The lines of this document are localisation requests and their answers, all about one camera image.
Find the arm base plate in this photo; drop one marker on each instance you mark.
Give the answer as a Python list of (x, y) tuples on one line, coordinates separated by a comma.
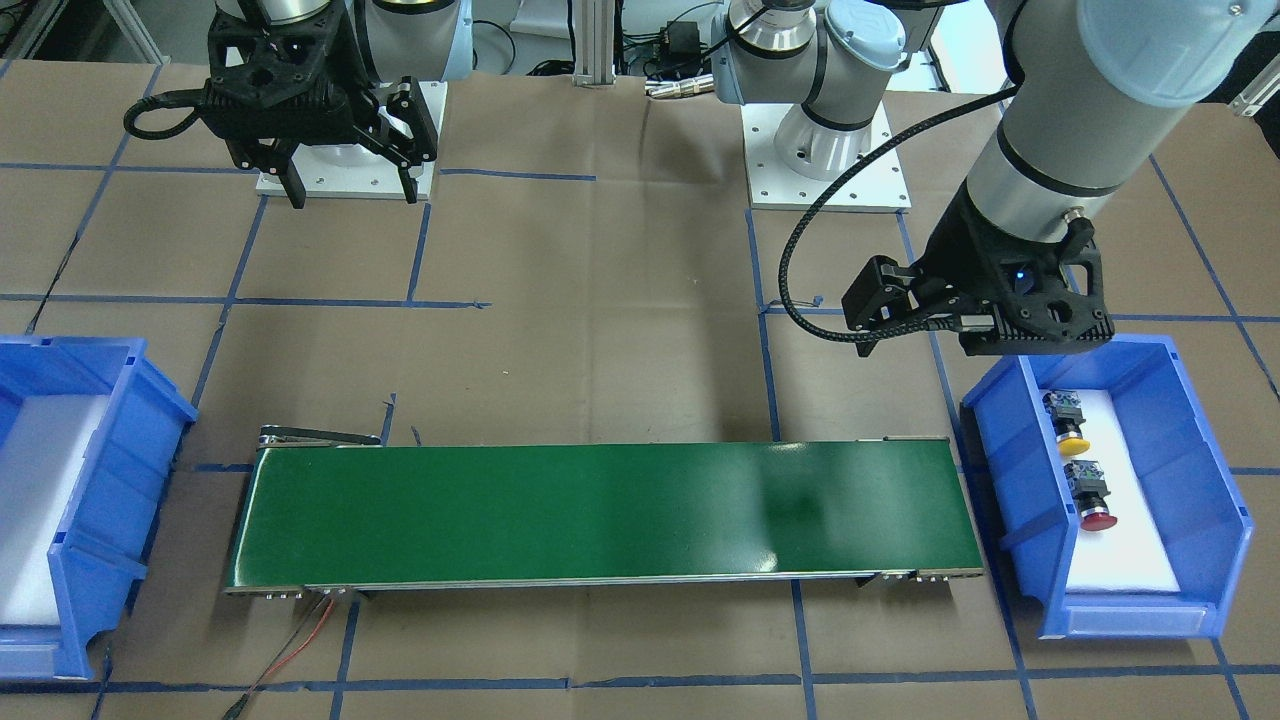
[(790, 161), (352, 172)]

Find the blue destination bin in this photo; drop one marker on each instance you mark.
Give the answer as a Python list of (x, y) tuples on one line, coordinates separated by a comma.
[(100, 552)]

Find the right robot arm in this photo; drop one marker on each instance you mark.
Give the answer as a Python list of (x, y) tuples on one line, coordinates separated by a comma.
[(453, 49)]

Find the blue source bin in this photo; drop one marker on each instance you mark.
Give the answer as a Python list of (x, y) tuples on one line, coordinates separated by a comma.
[(1199, 512)]

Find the red push button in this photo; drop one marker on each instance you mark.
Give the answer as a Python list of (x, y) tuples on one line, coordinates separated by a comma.
[(1089, 489)]

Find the green conveyor belt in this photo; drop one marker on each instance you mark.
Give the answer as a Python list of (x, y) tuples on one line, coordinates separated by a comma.
[(377, 518)]

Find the white foam pad source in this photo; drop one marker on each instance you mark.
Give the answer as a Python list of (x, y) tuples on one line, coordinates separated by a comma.
[(1129, 558)]

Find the yellow push button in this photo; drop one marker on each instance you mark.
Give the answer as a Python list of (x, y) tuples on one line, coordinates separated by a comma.
[(1065, 408)]

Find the white foam pad destination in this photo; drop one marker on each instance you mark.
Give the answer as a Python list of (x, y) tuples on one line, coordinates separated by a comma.
[(42, 458)]

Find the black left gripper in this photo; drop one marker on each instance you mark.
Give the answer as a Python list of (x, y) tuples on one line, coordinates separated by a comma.
[(962, 243)]

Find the aluminium profile post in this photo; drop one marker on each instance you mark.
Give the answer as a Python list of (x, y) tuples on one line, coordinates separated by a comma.
[(593, 32)]

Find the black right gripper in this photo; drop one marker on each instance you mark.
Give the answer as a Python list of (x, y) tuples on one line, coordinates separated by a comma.
[(413, 122)]

